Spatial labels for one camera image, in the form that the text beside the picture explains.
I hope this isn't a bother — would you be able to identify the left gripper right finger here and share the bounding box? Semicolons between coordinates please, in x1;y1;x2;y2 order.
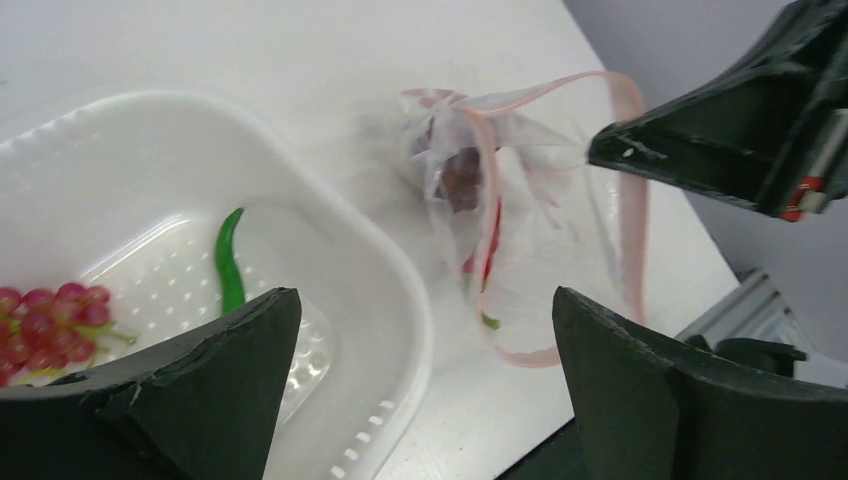
552;287;847;479

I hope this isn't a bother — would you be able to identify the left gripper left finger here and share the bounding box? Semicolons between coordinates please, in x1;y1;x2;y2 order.
1;288;302;479

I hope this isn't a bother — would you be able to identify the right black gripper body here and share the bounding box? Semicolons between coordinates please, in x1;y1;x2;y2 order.
587;1;847;222

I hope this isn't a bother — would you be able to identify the red grape bunch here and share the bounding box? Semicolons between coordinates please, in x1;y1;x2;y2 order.
1;282;138;388

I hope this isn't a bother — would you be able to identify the red chili pepper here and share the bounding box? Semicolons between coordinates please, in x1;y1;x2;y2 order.
461;200;502;330

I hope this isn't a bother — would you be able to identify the clear pink zip bag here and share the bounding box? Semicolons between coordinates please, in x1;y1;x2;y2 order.
397;71;649;368

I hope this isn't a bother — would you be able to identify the white plastic basket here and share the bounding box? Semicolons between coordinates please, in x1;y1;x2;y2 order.
1;87;433;479

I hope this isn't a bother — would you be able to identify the green chili pepper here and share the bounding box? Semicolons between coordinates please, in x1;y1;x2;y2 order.
214;208;246;315

